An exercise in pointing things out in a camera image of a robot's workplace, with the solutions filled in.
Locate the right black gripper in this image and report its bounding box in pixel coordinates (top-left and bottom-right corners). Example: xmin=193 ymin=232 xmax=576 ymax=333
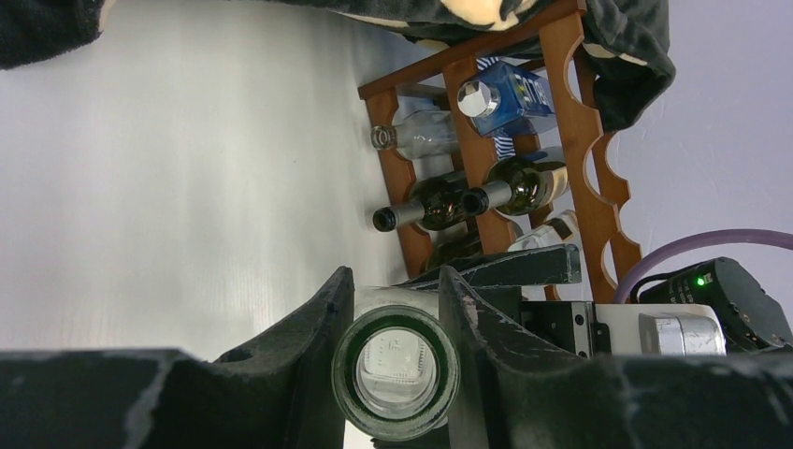
xmin=396 ymin=243 xmax=612 ymax=359

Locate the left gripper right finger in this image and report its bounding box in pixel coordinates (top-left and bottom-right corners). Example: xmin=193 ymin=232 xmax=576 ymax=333
xmin=439 ymin=267 xmax=792 ymax=448

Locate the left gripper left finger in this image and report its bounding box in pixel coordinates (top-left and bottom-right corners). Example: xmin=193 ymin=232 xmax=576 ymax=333
xmin=1 ymin=267 xmax=354 ymax=448

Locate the clear bottle black cap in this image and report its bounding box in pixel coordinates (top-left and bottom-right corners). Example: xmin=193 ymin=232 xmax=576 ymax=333
xmin=508 ymin=210 xmax=581 ymax=252

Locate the green wine bottle back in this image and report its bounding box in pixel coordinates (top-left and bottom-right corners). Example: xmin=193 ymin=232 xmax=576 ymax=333
xmin=461 ymin=152 xmax=569 ymax=216

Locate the dark wine bottle front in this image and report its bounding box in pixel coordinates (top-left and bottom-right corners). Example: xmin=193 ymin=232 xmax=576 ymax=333
xmin=422 ymin=231 xmax=483 ymax=272

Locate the dark wine bottle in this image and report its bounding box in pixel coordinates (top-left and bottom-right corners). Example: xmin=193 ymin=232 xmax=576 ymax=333
xmin=372 ymin=170 xmax=469 ymax=232
xmin=422 ymin=231 xmax=483 ymax=272

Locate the tall clear glass bottle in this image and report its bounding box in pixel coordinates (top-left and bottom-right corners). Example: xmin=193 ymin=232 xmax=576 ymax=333
xmin=331 ymin=286 xmax=460 ymax=442

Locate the blue liquid square bottle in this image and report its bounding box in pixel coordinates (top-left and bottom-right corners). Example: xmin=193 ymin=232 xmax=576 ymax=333
xmin=456 ymin=62 xmax=557 ymax=138

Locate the small clear square bottle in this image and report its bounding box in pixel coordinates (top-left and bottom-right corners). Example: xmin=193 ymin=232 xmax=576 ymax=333
xmin=369 ymin=110 xmax=459 ymax=160

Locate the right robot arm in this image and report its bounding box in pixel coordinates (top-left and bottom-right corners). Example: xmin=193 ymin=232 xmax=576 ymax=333
xmin=445 ymin=244 xmax=792 ymax=358

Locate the wooden wine rack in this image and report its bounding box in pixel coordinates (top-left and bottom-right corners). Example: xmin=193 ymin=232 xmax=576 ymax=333
xmin=357 ymin=0 xmax=643 ymax=305

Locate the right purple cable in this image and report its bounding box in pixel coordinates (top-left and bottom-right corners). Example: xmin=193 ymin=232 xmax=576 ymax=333
xmin=612 ymin=228 xmax=793 ymax=305

